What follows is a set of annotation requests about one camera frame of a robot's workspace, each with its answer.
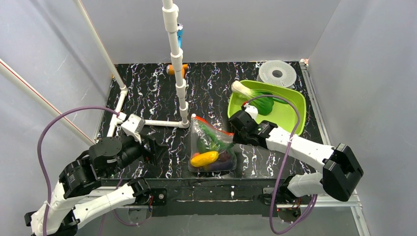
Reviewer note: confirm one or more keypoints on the yellow banana toy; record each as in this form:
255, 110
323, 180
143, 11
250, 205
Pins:
204, 159

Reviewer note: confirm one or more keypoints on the green cucumber toy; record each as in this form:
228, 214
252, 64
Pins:
209, 132

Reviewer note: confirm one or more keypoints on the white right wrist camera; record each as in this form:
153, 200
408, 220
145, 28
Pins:
251, 110

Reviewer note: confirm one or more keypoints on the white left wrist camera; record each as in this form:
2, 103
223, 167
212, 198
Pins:
132, 125

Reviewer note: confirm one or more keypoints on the dark green avocado toy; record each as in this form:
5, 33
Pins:
202, 146

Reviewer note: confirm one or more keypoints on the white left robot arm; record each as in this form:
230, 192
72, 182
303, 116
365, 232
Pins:
63, 214

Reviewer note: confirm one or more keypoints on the green plastic basin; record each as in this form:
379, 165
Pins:
282, 115

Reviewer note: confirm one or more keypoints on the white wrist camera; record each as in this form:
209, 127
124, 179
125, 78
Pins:
132, 125
251, 110

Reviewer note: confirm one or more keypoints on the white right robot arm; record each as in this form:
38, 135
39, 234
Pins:
337, 169

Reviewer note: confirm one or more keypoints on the clear zip top bag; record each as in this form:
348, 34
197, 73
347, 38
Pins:
197, 133

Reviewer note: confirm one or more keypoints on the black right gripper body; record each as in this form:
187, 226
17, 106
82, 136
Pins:
241, 123

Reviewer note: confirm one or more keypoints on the bok choy toy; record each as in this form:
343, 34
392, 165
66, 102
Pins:
264, 104

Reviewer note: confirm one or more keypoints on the purple eggplant toy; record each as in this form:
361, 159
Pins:
225, 162

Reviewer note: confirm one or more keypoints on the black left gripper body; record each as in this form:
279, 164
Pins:
151, 147

